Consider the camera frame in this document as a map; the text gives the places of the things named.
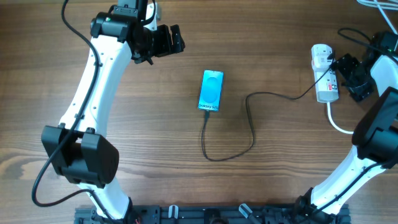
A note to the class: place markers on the white power strip socket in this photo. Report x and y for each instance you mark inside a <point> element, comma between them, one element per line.
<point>326,87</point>

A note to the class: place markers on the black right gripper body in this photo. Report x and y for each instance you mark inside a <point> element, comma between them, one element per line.
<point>356,78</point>

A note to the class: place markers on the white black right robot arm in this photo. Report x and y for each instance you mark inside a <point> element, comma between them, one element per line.
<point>374,139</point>

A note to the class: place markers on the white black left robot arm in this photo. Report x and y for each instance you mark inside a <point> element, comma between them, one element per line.
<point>130,31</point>

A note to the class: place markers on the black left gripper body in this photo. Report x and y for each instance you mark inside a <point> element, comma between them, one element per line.
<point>157,43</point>

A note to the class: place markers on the blue Galaxy smartphone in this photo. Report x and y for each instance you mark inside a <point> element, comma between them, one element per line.
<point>210,92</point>

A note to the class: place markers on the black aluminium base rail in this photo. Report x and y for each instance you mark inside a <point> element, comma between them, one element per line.
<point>224,214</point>

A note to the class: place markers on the white USB charger plug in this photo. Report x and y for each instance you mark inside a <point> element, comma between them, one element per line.
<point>320,63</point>

